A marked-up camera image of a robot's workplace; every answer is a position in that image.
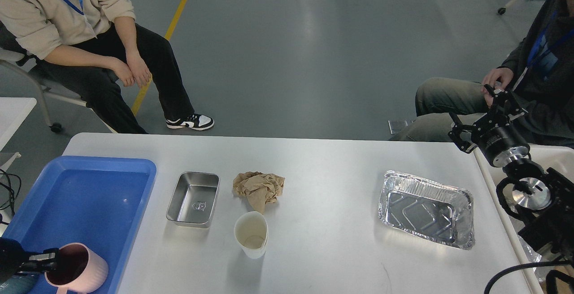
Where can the blue plastic tray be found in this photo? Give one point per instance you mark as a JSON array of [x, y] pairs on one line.
[[97, 201]]

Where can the person in beige hoodie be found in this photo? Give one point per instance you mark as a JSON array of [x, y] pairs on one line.
[[80, 41]]

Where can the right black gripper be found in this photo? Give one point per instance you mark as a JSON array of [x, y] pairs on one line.
[[497, 139]]

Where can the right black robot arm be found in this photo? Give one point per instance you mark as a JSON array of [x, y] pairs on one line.
[[540, 198]]

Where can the white paper cup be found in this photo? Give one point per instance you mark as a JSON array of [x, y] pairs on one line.
[[251, 233]]

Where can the teal mug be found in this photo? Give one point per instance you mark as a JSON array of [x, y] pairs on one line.
[[19, 284]]

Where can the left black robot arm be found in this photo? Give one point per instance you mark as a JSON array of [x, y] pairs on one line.
[[15, 261]]

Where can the pink mug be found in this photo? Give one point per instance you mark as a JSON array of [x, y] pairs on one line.
[[79, 269]]

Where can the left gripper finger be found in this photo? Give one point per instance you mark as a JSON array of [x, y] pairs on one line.
[[37, 267], [47, 256]]

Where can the stainless steel rectangular tray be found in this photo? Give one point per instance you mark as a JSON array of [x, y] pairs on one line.
[[193, 200]]

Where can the white side table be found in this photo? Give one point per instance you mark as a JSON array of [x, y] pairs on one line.
[[13, 111]]

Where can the aluminium foil tray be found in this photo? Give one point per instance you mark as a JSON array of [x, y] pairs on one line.
[[427, 209]]

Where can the foil tray in bin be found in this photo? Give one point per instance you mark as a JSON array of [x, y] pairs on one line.
[[534, 257]]

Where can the person in grey hoodie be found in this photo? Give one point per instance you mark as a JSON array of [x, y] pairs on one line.
[[539, 73]]

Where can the grey office chair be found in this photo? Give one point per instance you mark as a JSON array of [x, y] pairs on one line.
[[14, 57]]

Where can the crumpled brown paper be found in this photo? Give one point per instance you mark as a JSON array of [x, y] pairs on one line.
[[258, 188]]

